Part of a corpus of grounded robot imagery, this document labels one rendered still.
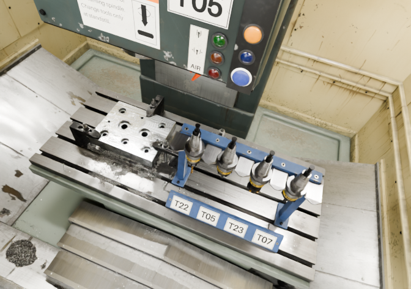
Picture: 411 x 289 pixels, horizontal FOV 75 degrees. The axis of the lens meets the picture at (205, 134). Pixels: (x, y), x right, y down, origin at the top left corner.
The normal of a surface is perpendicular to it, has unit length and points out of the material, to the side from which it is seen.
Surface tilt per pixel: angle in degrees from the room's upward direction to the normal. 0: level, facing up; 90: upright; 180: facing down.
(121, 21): 90
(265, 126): 0
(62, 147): 0
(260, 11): 90
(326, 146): 0
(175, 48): 90
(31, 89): 24
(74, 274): 8
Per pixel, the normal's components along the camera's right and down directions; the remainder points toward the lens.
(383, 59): -0.35, 0.72
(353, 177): -0.29, -0.69
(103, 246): -0.02, -0.65
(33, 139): 0.48, -0.41
